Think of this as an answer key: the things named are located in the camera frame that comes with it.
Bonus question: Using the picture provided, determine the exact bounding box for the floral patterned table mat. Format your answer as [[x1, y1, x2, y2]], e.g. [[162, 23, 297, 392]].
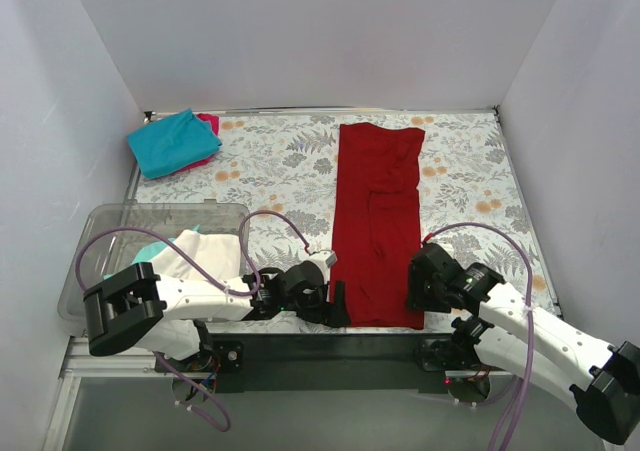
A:
[[129, 112, 559, 313]]

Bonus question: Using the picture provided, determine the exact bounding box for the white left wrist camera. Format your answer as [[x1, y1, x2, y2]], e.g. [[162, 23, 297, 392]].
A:
[[307, 249, 337, 283]]

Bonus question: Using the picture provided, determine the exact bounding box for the white t shirt in bin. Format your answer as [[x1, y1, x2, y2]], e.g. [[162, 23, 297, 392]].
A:
[[150, 230, 241, 281]]

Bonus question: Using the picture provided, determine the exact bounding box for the light teal t shirt in bin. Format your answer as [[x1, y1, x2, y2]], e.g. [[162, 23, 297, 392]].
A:
[[102, 224, 200, 279]]

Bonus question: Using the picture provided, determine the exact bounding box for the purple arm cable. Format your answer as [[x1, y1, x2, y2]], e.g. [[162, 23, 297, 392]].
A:
[[74, 209, 316, 432], [422, 222, 539, 451]]

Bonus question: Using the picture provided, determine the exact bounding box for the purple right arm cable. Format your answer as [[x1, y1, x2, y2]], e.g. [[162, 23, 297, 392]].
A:
[[422, 222, 539, 451]]

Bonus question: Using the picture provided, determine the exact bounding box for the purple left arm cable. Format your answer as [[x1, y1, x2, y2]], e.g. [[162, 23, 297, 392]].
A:
[[74, 209, 316, 432]]

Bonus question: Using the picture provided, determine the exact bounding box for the clear plastic bin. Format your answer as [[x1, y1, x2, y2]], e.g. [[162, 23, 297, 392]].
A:
[[57, 198, 251, 323]]

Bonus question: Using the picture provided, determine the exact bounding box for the aluminium frame rail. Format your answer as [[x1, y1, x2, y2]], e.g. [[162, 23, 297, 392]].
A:
[[42, 335, 171, 451]]

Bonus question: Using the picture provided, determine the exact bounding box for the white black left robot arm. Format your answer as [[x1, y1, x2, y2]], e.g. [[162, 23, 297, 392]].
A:
[[83, 260, 352, 361]]

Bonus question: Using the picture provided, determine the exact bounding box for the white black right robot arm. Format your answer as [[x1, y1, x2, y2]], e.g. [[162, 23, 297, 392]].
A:
[[408, 243, 639, 445]]

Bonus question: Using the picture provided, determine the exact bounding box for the folded teal t shirt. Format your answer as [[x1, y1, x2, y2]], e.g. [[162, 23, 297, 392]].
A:
[[127, 109, 222, 179]]

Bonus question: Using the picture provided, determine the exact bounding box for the folded pink t shirt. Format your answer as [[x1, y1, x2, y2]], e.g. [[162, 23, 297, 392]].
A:
[[181, 113, 220, 171]]

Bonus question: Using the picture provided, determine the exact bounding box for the dark red t shirt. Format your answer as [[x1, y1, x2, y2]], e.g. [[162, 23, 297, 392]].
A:
[[331, 123, 425, 329]]

